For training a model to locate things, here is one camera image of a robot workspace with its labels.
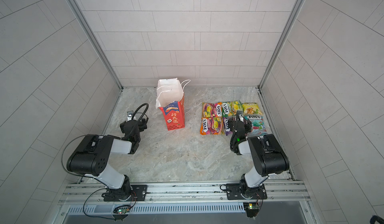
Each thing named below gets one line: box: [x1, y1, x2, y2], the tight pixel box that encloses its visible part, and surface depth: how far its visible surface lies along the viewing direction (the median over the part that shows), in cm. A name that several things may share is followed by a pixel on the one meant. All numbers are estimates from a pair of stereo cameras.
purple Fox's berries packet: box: [222, 117, 233, 136], surface depth 95 cm
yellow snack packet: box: [242, 102, 264, 116], surface depth 100 cm
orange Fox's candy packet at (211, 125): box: [200, 116, 225, 135], surface depth 95 cm
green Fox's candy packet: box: [221, 100, 244, 118], surface depth 104 cm
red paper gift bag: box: [155, 78, 185, 131], surface depth 88 cm
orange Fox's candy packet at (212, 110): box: [202, 102, 223, 118], surface depth 101 cm
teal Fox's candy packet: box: [243, 115, 268, 137], surface depth 93 cm
